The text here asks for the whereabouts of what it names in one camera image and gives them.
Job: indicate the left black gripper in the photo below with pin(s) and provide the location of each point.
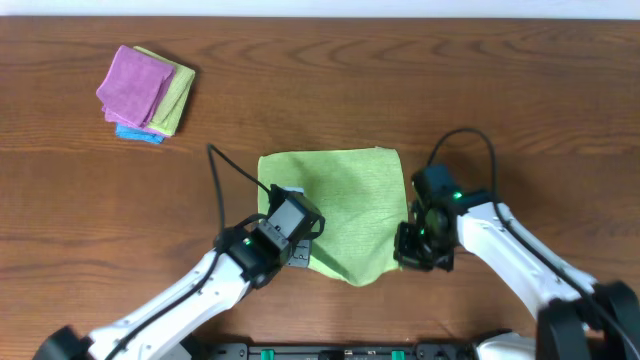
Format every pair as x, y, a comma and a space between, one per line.
301, 251

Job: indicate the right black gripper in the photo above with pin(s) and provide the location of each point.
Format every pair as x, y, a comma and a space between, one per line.
409, 248

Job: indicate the light green microfiber cloth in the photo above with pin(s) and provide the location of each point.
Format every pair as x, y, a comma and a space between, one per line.
361, 194

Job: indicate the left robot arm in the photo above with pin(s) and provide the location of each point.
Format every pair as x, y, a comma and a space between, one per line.
240, 262

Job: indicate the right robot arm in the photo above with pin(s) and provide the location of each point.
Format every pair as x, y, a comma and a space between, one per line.
576, 316

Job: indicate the green folded cloth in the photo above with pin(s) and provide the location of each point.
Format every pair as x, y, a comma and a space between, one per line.
168, 113

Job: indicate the blue folded cloth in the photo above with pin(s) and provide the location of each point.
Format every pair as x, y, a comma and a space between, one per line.
129, 133

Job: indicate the purple folded cloth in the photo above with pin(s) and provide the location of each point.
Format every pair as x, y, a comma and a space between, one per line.
133, 87

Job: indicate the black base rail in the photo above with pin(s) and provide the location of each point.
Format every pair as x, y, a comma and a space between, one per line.
421, 351

